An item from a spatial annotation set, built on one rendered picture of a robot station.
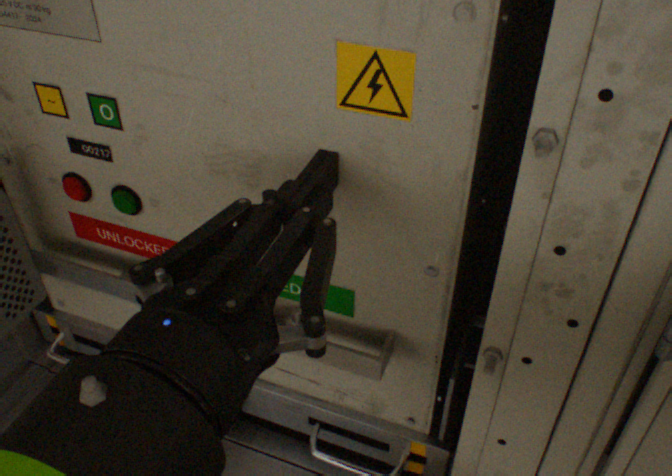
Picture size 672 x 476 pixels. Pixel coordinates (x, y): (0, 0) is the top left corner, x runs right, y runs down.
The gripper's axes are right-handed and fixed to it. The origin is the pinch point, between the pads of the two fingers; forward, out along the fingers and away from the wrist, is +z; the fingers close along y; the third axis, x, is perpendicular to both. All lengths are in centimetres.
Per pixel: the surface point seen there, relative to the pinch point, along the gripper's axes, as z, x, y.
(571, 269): -0.5, -1.2, 18.7
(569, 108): -0.1, 9.8, 16.1
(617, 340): -0.5, -6.4, 22.9
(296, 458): 0.2, -38.2, -3.1
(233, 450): -1.6, -38.2, -10.2
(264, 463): -1.7, -38.2, -6.2
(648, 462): -2.6, -15.8, 27.7
